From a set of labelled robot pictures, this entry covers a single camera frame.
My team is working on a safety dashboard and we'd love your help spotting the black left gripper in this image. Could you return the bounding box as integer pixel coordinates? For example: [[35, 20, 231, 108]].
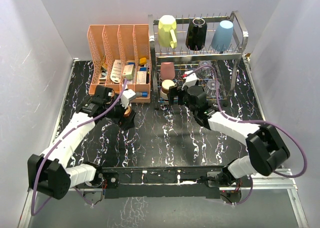
[[103, 94, 136, 130]]

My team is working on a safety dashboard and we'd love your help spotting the small orange mug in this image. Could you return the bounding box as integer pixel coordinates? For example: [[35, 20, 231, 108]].
[[123, 106, 132, 118]]

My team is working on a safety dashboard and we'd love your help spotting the stainless steel cup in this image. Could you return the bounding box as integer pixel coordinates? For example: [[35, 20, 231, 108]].
[[160, 79, 175, 100]]

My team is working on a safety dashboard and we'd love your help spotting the pink plastic cup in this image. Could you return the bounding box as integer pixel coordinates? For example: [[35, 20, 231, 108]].
[[160, 62, 176, 80]]

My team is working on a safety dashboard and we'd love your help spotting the clear ribbed glass cup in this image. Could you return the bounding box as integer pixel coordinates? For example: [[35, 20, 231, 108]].
[[197, 60, 212, 79]]

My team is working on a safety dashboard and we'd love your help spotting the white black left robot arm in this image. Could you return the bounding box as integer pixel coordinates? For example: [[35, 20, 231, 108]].
[[27, 85, 136, 199]]

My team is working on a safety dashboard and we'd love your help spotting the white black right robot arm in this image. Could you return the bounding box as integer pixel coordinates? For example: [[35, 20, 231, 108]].
[[168, 85, 290, 186]]

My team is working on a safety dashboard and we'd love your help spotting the stainless steel dish rack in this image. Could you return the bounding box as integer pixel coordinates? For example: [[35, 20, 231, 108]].
[[148, 11, 249, 110]]

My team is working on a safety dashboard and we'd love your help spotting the blue grey cylinder battery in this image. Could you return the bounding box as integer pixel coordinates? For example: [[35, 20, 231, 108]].
[[135, 91, 148, 98]]

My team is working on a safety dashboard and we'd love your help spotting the white red printed box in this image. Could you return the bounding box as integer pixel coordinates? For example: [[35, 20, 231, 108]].
[[136, 71, 147, 84]]

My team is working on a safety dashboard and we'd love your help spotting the yellow black small object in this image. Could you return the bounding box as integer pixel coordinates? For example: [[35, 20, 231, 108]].
[[139, 58, 147, 66]]

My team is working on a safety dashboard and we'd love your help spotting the white barcode label card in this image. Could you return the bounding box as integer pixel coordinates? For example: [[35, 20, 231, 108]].
[[110, 60, 122, 84]]

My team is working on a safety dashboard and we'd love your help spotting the white green small box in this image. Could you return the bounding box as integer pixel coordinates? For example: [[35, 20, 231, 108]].
[[122, 64, 135, 80]]

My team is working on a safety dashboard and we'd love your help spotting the black glossy cup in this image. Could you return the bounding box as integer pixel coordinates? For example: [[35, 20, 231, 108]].
[[185, 18, 208, 51]]

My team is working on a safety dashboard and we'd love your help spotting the yellow faceted mug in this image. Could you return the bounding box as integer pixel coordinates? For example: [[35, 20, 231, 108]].
[[158, 15, 178, 49]]

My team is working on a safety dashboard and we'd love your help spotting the light blue cup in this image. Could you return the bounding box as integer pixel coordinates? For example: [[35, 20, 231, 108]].
[[211, 20, 234, 52]]

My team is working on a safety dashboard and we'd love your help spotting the orange plastic file organizer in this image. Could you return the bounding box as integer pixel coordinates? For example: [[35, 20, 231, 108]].
[[87, 24, 152, 103]]

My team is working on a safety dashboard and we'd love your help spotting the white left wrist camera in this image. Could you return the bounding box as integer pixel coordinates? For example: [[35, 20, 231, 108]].
[[120, 89, 136, 109]]

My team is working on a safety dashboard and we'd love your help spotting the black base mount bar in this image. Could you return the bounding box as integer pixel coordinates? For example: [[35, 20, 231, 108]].
[[74, 166, 241, 200]]

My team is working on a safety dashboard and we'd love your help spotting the aluminium frame rail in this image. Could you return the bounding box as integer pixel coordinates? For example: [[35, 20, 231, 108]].
[[18, 174, 308, 227]]

